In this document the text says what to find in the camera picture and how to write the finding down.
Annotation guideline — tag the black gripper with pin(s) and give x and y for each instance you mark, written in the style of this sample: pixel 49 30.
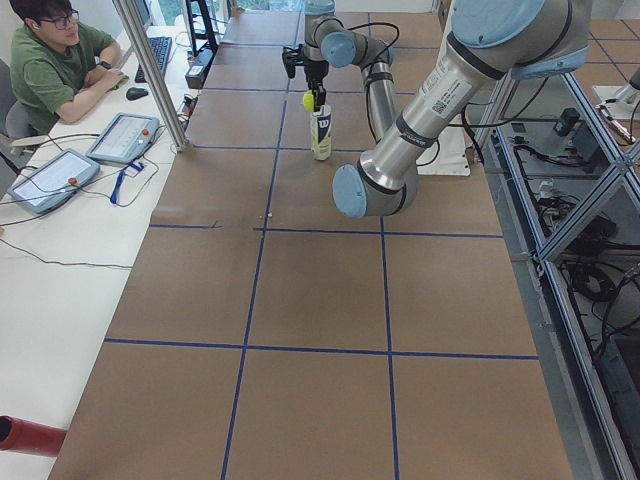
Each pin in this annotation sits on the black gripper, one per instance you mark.
pixel 314 71

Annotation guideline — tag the yellow tennis ball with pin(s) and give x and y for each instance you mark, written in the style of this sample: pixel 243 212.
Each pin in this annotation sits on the yellow tennis ball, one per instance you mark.
pixel 308 101

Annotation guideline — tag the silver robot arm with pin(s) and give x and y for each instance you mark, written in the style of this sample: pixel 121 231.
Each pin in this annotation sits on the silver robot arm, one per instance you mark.
pixel 487 40

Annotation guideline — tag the clear tennis ball can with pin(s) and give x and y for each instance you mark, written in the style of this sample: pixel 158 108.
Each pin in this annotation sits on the clear tennis ball can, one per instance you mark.
pixel 320 129

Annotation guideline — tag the black keyboard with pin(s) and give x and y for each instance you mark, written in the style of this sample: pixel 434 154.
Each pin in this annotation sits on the black keyboard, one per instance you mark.
pixel 161 48

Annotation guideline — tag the black computer mouse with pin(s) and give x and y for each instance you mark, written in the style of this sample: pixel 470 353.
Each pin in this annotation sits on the black computer mouse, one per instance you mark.
pixel 136 93

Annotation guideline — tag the far blue teach pendant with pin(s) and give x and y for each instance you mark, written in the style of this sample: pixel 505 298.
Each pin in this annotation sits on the far blue teach pendant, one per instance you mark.
pixel 124 139

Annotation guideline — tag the blue teach pendant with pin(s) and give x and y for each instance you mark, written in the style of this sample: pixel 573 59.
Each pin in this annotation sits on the blue teach pendant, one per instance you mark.
pixel 124 139
pixel 56 181

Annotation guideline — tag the person in green shirt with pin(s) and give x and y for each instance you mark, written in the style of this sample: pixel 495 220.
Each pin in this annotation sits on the person in green shirt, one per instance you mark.
pixel 60 67

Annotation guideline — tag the near blue teach pendant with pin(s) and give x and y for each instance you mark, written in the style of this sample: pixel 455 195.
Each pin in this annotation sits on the near blue teach pendant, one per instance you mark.
pixel 56 181

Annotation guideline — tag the red cylinder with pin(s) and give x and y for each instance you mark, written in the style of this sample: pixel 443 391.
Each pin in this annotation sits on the red cylinder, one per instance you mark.
pixel 26 437

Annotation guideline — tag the white pillar mount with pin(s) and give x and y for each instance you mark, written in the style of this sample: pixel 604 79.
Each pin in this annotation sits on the white pillar mount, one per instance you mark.
pixel 447 157

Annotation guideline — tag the aluminium frame post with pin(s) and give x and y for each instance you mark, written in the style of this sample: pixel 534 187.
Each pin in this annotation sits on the aluminium frame post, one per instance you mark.
pixel 137 35

